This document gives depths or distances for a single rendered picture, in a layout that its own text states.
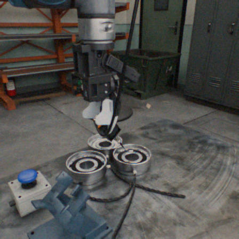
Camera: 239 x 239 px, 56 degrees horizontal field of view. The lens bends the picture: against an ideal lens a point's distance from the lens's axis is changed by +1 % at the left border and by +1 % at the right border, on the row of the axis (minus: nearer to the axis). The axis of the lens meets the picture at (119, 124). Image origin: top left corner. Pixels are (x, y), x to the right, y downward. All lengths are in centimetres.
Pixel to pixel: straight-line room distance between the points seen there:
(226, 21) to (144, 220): 310
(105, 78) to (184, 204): 33
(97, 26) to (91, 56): 6
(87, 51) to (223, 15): 304
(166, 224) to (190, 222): 5
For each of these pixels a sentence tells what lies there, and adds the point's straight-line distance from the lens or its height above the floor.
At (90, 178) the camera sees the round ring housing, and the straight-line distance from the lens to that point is 57.
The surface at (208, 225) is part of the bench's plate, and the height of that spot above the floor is 80.
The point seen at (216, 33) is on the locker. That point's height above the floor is 102.
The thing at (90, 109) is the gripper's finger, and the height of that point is 98.
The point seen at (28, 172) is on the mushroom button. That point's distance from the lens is 53.
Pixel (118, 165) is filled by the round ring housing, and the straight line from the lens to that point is 60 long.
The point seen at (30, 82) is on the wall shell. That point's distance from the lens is 445.
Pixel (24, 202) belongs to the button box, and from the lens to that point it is 53.
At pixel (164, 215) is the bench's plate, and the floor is 80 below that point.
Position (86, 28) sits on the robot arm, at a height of 116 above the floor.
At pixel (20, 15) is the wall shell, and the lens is 436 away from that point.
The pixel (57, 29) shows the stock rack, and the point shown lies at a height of 104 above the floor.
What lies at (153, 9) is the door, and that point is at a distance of 482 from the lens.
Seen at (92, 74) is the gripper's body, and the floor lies 107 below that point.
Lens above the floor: 117
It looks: 25 degrees down
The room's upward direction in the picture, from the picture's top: straight up
